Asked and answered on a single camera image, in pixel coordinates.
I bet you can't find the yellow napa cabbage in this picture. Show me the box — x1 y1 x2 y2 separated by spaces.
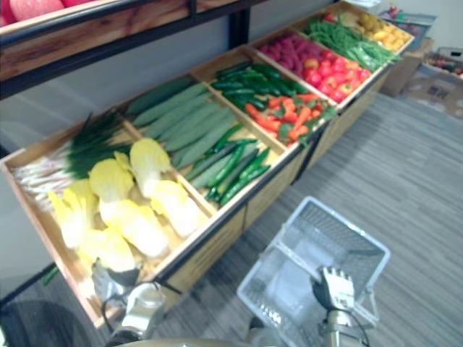
47 179 99 251
149 179 203 240
77 226 137 273
98 197 171 258
129 137 173 199
88 158 135 204

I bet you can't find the large printed cardboard box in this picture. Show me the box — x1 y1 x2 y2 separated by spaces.
411 46 463 119

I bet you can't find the green bean pile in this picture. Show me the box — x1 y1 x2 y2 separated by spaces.
306 17 403 72

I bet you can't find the wooden vegetable display stand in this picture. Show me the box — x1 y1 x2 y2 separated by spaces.
0 0 417 330

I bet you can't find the brown potato pile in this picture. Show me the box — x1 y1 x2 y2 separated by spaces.
339 9 360 29

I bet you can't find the dark green cucumber pile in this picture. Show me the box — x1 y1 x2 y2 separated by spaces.
211 61 310 112

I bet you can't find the pink red fruit pile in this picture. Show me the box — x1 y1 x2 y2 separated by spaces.
258 33 323 72

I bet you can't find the pale green loofah gourd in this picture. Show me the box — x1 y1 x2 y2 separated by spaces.
185 143 255 182
158 103 233 145
163 111 242 153
143 94 220 141
190 147 260 189
171 124 247 170
125 77 197 116
131 84 210 128

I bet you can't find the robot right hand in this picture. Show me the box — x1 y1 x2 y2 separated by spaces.
312 265 356 312

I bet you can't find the white plastic shopping basket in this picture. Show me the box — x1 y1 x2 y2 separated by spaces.
237 196 392 347

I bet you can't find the wooden shelf with black frame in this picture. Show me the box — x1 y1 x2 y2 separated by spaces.
0 0 278 100

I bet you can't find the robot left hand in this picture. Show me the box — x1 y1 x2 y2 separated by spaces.
90 260 143 304

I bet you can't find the orange carrot pile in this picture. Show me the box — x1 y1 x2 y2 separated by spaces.
245 93 338 148

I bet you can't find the yellow pepper pile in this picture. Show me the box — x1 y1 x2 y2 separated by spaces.
357 12 414 51

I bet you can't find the green chili pepper on floor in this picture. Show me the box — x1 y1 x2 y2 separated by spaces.
42 265 60 287

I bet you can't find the dark round object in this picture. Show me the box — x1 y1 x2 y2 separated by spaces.
0 299 101 347

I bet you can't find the green onion bunch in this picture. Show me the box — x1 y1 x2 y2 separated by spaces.
9 110 133 213

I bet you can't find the brown cardboard box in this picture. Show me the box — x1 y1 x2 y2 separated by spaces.
378 37 434 98

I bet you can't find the red tomato pile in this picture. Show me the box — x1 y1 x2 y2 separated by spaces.
302 49 373 105

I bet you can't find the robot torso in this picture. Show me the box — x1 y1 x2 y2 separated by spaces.
135 335 256 347

